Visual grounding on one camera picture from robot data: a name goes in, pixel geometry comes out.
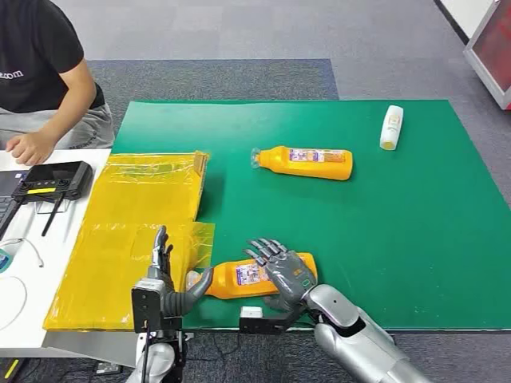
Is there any orange bottle with clear cap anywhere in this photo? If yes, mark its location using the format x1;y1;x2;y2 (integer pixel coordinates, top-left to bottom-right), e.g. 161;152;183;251
250;145;354;182
185;252;319;301

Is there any person's left hand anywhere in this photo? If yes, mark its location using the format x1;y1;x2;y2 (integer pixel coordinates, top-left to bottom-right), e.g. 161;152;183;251
5;131;55;167

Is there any green table mat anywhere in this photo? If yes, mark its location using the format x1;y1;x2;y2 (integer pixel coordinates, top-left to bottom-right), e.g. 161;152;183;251
112;99;511;332

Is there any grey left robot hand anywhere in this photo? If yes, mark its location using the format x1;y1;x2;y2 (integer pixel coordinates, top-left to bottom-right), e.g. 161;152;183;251
146;225;215;318

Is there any white looped cable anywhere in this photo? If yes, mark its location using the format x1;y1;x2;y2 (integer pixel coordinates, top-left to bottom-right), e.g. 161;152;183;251
0;274;28;332

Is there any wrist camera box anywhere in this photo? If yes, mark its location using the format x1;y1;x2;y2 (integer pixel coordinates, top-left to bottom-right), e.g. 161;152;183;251
239;306;300;336
131;278;166;334

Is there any teal round device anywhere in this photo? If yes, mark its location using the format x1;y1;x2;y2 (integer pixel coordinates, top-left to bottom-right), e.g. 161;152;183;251
0;248;15;274

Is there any black remote controller with antenna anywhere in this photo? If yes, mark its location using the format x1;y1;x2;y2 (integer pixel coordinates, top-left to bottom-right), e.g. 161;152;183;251
11;160;94;238

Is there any dark laptop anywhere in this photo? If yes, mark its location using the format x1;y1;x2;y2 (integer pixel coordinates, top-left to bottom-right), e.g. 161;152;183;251
0;168;29;242

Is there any yellow plastic-wrapped flat box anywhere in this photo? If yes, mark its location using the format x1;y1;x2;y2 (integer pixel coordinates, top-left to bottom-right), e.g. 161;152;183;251
43;150;217;333

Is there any small white bottle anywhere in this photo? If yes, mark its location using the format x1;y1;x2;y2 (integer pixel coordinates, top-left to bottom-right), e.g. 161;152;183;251
379;105;405;152

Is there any white-framed red panel cabinet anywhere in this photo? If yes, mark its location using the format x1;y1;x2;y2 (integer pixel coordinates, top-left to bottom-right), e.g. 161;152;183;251
463;0;511;111

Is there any person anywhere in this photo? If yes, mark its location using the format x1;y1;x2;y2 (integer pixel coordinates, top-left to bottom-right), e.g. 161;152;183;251
0;0;115;167

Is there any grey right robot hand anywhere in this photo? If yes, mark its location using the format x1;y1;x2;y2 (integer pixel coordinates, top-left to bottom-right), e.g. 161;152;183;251
242;238;319;313

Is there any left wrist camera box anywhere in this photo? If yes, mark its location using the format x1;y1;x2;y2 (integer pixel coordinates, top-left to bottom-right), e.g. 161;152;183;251
131;278;166;334

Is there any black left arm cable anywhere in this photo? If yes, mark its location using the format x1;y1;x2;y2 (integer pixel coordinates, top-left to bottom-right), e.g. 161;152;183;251
140;321;152;383

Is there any clear controller stand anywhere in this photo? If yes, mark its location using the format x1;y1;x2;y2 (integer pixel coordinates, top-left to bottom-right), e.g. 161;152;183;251
35;197;67;215

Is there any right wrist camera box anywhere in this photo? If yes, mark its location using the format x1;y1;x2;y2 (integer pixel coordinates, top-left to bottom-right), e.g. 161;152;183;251
239;306;300;336

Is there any thin white cable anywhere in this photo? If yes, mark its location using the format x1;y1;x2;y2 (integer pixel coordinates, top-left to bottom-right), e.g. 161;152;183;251
0;237;45;269

